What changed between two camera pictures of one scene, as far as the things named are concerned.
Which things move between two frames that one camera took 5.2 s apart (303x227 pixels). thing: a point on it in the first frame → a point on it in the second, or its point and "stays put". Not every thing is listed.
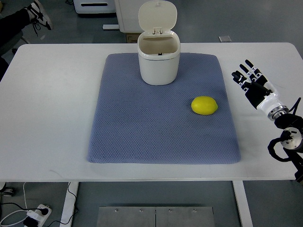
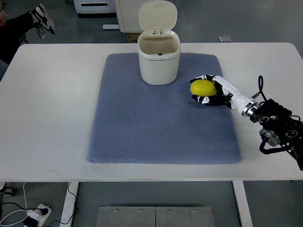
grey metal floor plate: x=155 y=216 stays put
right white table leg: x=243 y=204 stays put
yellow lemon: x=204 y=105 → x=203 y=88
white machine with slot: x=90 y=6 stays put
